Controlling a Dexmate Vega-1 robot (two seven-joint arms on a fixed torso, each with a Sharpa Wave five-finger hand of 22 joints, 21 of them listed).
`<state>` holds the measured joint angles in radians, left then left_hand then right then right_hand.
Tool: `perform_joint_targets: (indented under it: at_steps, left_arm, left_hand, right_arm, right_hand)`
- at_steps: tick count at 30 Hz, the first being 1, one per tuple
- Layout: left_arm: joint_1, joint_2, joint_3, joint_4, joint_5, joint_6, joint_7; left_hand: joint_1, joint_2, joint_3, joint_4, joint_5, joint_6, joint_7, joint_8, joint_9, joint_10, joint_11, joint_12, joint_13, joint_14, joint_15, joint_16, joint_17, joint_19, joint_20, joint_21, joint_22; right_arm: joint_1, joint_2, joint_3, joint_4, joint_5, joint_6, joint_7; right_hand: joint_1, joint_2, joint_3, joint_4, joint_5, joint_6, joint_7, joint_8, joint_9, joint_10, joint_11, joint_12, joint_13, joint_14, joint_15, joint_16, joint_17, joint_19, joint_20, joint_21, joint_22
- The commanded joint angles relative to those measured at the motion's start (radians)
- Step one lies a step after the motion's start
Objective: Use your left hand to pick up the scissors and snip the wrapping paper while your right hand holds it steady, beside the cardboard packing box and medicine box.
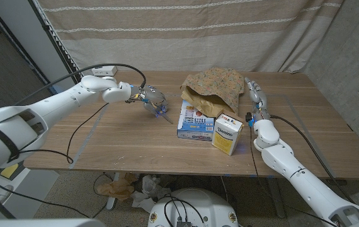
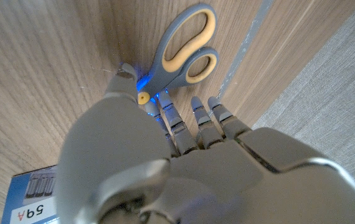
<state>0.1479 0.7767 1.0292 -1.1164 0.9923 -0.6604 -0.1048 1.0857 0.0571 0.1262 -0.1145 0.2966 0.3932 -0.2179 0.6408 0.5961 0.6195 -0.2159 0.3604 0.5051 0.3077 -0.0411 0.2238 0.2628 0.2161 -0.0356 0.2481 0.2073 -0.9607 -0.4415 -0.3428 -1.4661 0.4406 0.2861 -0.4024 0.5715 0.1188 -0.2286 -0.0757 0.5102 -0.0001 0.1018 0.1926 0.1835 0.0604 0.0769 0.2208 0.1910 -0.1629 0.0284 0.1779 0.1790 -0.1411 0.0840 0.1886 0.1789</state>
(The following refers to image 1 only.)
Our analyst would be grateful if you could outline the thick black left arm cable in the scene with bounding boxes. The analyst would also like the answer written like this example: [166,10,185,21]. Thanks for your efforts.
[14,62,147,107]

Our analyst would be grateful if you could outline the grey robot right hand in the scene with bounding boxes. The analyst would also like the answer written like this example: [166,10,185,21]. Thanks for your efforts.
[244,76,270,122]

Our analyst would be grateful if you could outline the crumpled brown paper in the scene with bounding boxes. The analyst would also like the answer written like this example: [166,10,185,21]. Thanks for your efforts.
[96,172,139,202]

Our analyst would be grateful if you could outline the crumpled white paper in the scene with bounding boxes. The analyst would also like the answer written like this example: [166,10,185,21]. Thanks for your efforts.
[131,175,171,214]

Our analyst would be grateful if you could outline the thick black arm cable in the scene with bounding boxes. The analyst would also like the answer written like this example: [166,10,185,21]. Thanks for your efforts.
[14,62,147,107]
[269,114,355,204]

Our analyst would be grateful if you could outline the blue white cardboard box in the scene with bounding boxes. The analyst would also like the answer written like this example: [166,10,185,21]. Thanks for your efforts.
[176,99,215,142]

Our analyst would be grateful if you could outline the grey tape outline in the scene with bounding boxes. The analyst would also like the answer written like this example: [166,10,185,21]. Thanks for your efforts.
[69,93,338,179]

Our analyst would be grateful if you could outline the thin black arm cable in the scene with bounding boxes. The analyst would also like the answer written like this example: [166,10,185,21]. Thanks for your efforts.
[249,125,338,227]
[0,102,110,219]

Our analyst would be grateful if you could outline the white metal table leg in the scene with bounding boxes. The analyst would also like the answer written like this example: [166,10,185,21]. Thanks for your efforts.
[106,172,120,211]

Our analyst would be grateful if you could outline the black slanted frame post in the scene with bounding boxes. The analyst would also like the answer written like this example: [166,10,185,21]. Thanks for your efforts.
[28,0,88,92]

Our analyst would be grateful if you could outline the white robot torso base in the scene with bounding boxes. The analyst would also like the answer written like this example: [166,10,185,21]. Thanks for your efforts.
[147,188,239,227]

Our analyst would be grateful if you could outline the white power strip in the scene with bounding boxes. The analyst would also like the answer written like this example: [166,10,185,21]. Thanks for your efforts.
[91,65,118,77]

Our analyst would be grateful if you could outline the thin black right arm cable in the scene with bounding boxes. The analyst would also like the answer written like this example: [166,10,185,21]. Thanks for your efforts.
[249,125,338,227]

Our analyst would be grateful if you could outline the black torso connector cable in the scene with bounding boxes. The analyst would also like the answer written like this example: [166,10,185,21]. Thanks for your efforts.
[164,194,206,227]

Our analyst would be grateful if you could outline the grey yellow handled scissors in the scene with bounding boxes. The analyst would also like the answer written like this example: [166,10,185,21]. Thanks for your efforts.
[147,105,174,124]

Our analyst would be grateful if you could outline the yellow black foot pedal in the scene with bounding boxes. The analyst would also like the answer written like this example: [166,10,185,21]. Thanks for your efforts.
[0,161,26,181]

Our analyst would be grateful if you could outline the white yellow carton box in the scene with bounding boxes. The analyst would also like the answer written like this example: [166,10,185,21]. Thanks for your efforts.
[211,113,244,156]

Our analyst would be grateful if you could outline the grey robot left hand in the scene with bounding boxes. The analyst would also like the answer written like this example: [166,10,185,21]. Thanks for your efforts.
[130,84,169,118]

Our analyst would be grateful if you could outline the beige striped curtain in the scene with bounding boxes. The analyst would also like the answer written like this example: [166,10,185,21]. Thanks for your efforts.
[36,0,346,81]

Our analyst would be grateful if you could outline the grey metal table leg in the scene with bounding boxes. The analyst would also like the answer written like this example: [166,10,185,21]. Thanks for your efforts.
[266,177,287,219]

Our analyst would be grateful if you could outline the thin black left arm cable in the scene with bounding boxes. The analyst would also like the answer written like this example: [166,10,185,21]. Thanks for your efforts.
[0,102,110,219]

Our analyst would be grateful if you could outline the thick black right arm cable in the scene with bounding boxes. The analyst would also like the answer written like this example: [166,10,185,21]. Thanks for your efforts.
[269,114,355,204]

